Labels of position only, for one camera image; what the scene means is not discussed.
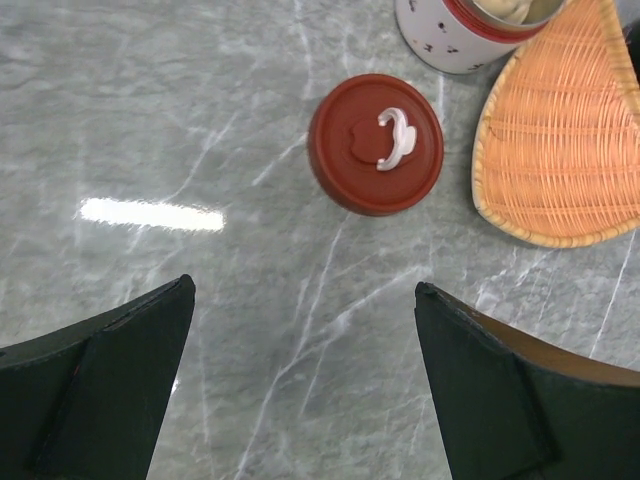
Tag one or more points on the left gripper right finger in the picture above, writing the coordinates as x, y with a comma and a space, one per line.
511, 406

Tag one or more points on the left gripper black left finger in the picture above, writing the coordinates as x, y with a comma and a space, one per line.
88, 401

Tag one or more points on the brown round lid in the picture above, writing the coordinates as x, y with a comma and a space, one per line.
375, 145

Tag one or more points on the beige bun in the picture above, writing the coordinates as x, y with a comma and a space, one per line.
519, 12

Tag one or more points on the orange wicker triangular tray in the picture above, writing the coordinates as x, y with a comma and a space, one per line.
556, 154

